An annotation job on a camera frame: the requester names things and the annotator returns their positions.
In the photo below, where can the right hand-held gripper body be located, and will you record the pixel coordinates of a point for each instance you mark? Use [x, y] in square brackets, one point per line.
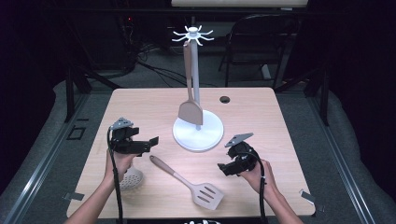
[244, 160]

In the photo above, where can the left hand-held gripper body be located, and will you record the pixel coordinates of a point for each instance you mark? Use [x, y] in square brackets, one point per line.
[124, 144]

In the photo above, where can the beige slotted spatula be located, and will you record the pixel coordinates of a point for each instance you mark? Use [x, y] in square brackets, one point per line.
[164, 166]

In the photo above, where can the white utensil rack stand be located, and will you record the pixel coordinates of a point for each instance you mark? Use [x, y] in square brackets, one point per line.
[207, 137]

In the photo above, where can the beige solid spatula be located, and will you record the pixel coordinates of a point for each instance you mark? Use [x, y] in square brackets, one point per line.
[190, 113]

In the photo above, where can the person's right hand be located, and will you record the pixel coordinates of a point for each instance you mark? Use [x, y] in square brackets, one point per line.
[257, 180]

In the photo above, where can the person's left hand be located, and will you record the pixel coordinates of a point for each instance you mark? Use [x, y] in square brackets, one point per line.
[121, 163]

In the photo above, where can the beige perforated skimmer spoon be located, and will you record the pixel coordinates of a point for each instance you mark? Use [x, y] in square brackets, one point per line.
[136, 179]

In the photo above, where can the dark round table grommet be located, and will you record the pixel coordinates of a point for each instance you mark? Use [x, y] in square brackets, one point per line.
[224, 99]

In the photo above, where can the grey tape piece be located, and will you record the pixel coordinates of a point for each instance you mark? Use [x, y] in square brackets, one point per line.
[308, 196]
[74, 196]

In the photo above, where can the black metal stand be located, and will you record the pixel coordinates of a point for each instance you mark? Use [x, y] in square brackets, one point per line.
[70, 93]
[323, 99]

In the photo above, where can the black folding chair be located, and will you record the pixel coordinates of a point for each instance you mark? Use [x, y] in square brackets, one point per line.
[258, 34]

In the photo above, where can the grey metal floor rail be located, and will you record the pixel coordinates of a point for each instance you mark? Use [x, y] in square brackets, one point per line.
[46, 161]
[345, 174]

